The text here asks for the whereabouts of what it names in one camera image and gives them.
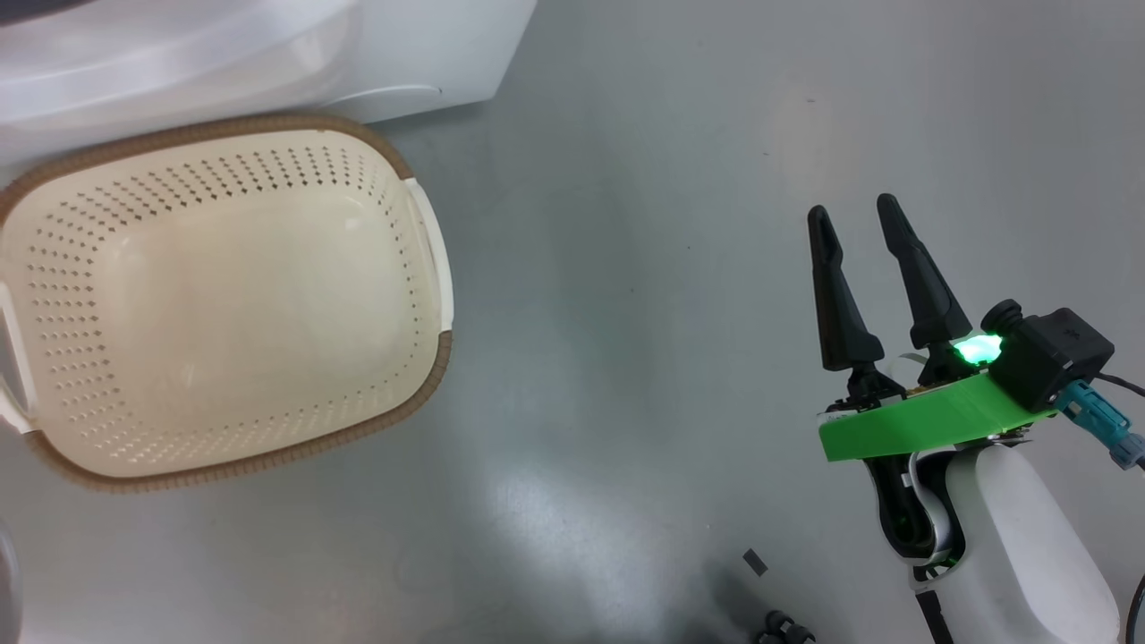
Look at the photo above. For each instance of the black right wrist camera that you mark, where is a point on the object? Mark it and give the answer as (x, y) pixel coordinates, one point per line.
(1055, 353)

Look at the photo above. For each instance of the cream perforated laundry basket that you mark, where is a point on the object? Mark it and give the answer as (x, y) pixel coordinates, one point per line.
(224, 295)

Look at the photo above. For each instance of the white front-load washing machine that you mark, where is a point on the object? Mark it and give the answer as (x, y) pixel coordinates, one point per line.
(179, 54)

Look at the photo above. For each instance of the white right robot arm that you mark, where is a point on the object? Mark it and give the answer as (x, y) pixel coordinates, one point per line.
(1020, 555)

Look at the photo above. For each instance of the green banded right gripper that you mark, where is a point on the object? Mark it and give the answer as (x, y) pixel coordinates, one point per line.
(930, 420)

